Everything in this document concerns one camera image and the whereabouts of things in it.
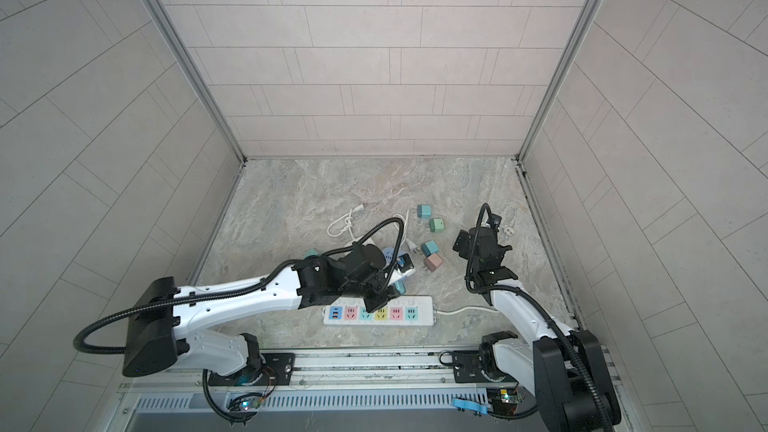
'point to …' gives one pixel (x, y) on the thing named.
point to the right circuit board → (503, 400)
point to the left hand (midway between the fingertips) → (405, 290)
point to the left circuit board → (245, 403)
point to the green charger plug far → (436, 225)
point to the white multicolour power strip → (401, 311)
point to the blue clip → (467, 404)
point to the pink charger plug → (433, 262)
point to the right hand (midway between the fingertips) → (472, 236)
